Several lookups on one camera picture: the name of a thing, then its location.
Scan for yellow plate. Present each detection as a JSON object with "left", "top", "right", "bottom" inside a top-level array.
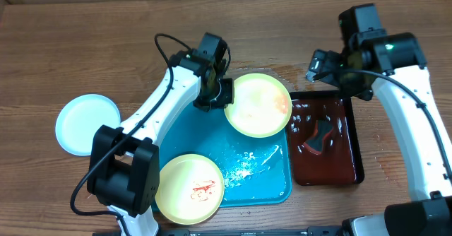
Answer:
[
  {"left": 155, "top": 154, "right": 225, "bottom": 225},
  {"left": 224, "top": 73, "right": 292, "bottom": 138}
]

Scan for red and black sponge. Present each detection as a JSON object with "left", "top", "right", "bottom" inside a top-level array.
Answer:
[{"left": 304, "top": 120, "right": 333, "bottom": 155}]

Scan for light blue plate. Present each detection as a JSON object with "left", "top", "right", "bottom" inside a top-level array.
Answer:
[{"left": 55, "top": 94, "right": 121, "bottom": 156}]

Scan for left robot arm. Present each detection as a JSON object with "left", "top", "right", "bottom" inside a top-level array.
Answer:
[{"left": 70, "top": 33, "right": 234, "bottom": 235}]

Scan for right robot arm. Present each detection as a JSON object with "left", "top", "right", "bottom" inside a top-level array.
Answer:
[{"left": 306, "top": 4, "right": 451, "bottom": 236}]

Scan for dark red tray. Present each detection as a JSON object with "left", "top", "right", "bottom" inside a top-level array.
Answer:
[{"left": 286, "top": 90, "right": 364, "bottom": 186}]

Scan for blue plastic tray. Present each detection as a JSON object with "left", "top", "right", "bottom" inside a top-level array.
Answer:
[{"left": 160, "top": 105, "right": 292, "bottom": 208}]

